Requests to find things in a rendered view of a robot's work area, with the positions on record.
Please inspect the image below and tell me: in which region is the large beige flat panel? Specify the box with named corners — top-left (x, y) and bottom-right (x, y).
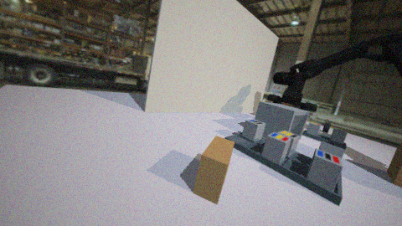
top-left (143, 0), bottom-right (279, 112)

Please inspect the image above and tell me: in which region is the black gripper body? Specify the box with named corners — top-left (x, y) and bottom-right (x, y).
top-left (267, 85), bottom-right (317, 111)

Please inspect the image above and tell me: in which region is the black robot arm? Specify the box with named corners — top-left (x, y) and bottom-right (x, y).
top-left (273, 33), bottom-right (402, 105)

